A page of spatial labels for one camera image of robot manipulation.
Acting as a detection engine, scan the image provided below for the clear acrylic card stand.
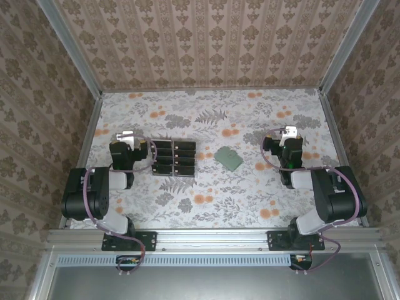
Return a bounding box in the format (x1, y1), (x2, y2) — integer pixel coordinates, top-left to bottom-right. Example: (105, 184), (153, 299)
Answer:
(151, 139), (197, 179)

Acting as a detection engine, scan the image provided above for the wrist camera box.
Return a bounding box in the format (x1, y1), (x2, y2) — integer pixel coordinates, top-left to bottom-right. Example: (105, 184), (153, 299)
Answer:
(116, 130), (136, 148)
(282, 124), (298, 141)

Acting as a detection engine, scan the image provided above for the aluminium table side rail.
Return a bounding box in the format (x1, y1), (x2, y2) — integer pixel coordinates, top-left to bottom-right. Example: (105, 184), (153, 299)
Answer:
(321, 92), (370, 228)
(58, 93), (104, 231)

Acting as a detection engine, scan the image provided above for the green card holder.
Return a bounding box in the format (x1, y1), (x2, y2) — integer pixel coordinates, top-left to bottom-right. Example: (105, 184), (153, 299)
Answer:
(214, 146), (244, 172)

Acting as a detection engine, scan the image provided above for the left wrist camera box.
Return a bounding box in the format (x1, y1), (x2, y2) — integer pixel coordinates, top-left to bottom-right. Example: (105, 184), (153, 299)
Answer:
(116, 130), (136, 148)

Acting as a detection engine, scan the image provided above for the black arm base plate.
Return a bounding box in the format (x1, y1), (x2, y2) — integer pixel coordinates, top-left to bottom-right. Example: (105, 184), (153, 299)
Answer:
(101, 231), (157, 252)
(267, 230), (326, 252)

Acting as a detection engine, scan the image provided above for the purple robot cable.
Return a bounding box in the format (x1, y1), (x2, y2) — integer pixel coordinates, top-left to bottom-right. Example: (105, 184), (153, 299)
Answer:
(82, 134), (159, 278)
(260, 127), (361, 276)

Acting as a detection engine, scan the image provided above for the grey slotted cable duct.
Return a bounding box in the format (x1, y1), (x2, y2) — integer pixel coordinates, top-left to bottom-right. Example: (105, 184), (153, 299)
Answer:
(57, 253), (313, 268)

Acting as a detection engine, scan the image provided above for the grey metal sheet panel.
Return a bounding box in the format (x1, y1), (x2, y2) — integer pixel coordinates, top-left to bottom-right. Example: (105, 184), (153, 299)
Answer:
(46, 265), (385, 300)

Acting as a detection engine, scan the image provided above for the aluminium mounting rail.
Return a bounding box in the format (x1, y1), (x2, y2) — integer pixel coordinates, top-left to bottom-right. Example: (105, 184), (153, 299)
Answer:
(46, 227), (384, 251)

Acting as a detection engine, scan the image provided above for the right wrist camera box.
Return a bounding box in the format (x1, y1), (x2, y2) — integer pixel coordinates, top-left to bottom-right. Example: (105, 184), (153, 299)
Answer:
(282, 124), (298, 141)

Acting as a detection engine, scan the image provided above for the black cable connector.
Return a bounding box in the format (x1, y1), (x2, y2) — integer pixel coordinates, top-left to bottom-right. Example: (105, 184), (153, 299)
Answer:
(289, 254), (313, 271)
(116, 255), (141, 272)

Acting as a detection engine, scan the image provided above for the aluminium frame post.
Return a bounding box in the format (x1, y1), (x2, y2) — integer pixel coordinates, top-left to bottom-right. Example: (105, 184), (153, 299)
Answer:
(36, 0), (104, 98)
(319, 0), (381, 94)

